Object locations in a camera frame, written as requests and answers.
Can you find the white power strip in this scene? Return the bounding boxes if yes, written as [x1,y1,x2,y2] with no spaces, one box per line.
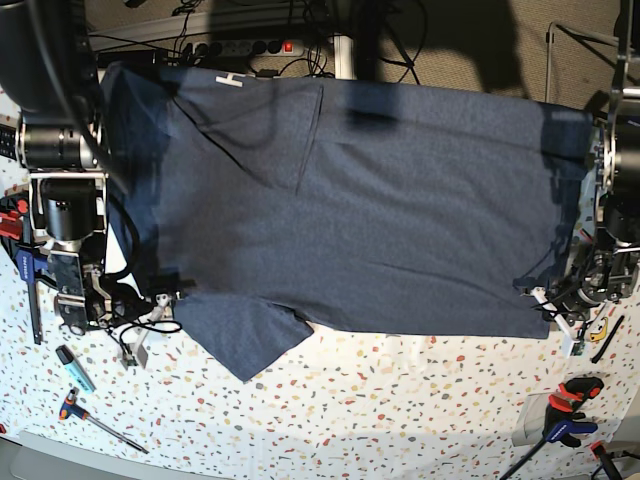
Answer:
[185,39,305,58]

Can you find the teal highlighter marker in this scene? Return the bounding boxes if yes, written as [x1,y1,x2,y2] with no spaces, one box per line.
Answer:
[55,345,96,394]

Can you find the clear plastic bag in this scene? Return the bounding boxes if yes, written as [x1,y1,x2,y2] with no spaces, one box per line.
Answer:
[511,393,550,447]

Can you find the blue black bar clamp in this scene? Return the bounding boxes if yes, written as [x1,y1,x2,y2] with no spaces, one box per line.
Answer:
[1,192,48,345]
[500,376,604,480]

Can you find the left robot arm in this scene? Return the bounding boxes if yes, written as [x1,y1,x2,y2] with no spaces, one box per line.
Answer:
[531,1,639,357]

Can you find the black cable tie strip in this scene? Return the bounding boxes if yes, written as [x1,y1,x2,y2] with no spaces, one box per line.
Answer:
[591,315,625,364]

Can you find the blue black bar clamp left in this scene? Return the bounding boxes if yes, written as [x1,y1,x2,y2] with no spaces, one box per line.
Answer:
[1,192,48,345]

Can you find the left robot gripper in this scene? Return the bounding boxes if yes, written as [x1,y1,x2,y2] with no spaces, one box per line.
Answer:
[529,242,639,357]

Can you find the blue grey T-shirt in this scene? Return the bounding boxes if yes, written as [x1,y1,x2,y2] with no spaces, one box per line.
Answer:
[102,64,593,381]

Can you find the yellow cartoon sticker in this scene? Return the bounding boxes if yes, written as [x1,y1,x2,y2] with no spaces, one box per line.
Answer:
[588,315,609,343]

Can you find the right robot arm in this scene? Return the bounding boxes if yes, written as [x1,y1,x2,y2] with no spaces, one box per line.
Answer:
[1,1,179,367]

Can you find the red black clamp corner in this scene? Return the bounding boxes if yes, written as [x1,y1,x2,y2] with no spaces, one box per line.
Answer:
[589,442,622,480]

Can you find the blue black bar clamp right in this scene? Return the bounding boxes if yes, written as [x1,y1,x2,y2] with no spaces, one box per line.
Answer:
[500,376,604,480]

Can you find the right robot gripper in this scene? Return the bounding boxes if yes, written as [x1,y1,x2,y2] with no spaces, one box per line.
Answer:
[48,250,175,369]

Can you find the orange blue T-handle hex key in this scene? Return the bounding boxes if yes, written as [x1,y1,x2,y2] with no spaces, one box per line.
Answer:
[59,388,149,454]

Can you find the black TV remote control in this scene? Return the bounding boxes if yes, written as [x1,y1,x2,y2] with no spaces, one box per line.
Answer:
[0,124,17,160]

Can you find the silver metal stand frame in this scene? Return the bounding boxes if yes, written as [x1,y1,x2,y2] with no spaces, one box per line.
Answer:
[543,21,618,110]

